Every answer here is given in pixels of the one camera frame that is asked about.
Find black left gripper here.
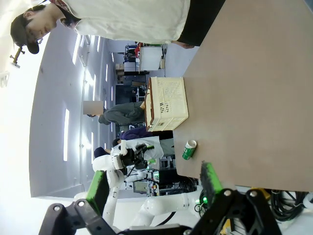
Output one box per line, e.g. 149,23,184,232
121,143,157,170

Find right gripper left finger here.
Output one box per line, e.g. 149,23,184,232
38,170,118,235

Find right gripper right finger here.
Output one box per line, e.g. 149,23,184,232
190,161,283,235

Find green drink can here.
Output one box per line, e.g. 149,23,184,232
181,139,198,161

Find cream plastic shopping basket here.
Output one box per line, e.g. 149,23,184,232
144,76,190,133

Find person's left hand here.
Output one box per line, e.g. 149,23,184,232
171,40,200,49

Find white plastic bag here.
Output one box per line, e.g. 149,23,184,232
143,136,164,162

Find person in purple top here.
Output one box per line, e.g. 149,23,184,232
119,128,154,141

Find person in grey-green clothes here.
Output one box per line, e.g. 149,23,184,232
97,101,145,127

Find white board panel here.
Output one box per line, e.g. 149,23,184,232
138,46,164,71

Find person's white jacket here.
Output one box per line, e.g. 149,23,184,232
45,0,191,45

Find person's black trousers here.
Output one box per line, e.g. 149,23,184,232
177,0,227,47

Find brass ceiling fixture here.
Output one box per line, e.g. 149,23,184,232
9,46,25,68

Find person's head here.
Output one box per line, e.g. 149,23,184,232
10,4,83,54

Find dark cap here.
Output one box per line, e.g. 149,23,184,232
10,7,41,54

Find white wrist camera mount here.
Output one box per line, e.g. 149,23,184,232
110,139,128,170

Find black cable bundle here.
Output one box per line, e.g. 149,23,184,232
268,190,313,222

